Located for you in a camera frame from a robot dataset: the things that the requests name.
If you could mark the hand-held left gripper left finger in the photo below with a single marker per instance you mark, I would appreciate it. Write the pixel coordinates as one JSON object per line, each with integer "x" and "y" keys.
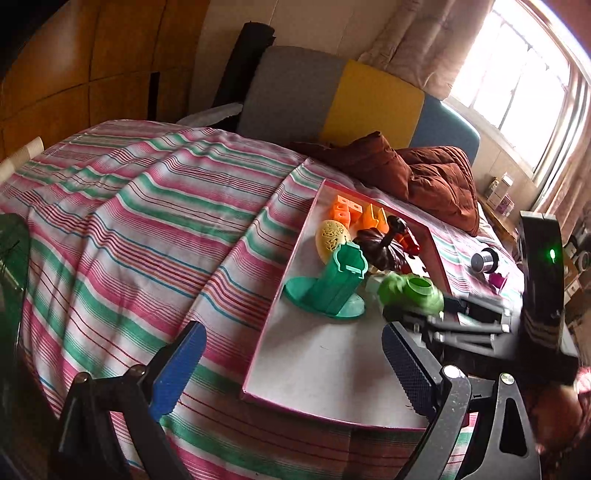
{"x": 178, "y": 374}

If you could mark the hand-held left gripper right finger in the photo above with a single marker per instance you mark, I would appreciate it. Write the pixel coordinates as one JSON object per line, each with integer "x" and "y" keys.
{"x": 408, "y": 369}

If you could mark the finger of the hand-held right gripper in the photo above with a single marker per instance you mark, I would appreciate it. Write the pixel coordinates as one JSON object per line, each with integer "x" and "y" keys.
{"x": 480, "y": 305}
{"x": 461, "y": 330}

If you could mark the green and white plug-in repellent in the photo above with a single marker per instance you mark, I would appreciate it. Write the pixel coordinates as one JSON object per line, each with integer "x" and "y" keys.
{"x": 411, "y": 293}

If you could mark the pink-rimmed tray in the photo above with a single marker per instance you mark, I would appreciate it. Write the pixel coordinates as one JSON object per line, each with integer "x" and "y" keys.
{"x": 323, "y": 364}

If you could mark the green plastic flanged stand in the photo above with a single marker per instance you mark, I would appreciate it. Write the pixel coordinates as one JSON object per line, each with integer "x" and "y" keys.
{"x": 339, "y": 286}

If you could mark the brown massage comb with pegs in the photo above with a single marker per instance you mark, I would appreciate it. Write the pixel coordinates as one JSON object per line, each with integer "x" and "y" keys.
{"x": 376, "y": 251}

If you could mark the yellow egg-shaped perforated case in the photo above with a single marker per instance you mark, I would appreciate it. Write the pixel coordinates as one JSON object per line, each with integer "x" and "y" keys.
{"x": 331, "y": 237}

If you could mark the person's right forearm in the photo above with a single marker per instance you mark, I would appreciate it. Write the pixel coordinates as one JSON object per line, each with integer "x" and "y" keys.
{"x": 570, "y": 466}

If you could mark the person's right hand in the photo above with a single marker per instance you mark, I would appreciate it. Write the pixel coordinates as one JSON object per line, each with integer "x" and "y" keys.
{"x": 561, "y": 415}

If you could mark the small magenta plastic piece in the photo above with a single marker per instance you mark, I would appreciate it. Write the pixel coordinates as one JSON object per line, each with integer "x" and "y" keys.
{"x": 497, "y": 281}

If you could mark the grey cup with black lid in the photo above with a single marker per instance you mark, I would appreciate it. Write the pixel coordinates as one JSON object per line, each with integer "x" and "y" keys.
{"x": 484, "y": 261}

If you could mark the purple box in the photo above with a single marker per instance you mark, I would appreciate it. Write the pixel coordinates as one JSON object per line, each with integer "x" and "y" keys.
{"x": 505, "y": 206}

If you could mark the white carton box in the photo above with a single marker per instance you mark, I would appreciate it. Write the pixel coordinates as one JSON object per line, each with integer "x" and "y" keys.
{"x": 502, "y": 185}

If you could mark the brown quilt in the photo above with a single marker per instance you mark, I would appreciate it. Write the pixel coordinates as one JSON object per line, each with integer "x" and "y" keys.
{"x": 434, "y": 180}

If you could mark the striped bed sheet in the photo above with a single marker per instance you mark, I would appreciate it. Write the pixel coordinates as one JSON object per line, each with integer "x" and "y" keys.
{"x": 138, "y": 240}

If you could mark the orange plastic block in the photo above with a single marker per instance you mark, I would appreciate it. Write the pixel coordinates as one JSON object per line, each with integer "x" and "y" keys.
{"x": 344, "y": 211}

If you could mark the green translucent container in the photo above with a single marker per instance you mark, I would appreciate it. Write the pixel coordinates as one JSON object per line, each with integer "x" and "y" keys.
{"x": 14, "y": 267}

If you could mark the window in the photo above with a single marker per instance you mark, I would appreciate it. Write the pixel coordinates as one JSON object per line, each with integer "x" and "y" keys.
{"x": 512, "y": 78}

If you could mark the multicolour padded headboard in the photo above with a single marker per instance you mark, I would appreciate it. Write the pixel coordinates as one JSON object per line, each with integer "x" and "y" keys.
{"x": 323, "y": 101}

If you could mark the white cloth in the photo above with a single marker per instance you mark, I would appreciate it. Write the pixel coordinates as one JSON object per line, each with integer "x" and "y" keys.
{"x": 210, "y": 115}

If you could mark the beige cylinder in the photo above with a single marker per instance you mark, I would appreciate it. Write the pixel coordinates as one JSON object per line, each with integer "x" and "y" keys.
{"x": 21, "y": 154}

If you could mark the beige curtain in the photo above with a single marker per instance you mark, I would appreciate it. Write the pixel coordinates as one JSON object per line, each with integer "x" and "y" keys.
{"x": 415, "y": 41}

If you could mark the black rolled mat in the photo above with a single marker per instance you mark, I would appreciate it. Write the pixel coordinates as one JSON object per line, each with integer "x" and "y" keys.
{"x": 242, "y": 69}

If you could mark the wooden wardrobe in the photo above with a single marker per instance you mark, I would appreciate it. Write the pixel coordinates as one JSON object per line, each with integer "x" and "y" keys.
{"x": 92, "y": 64}

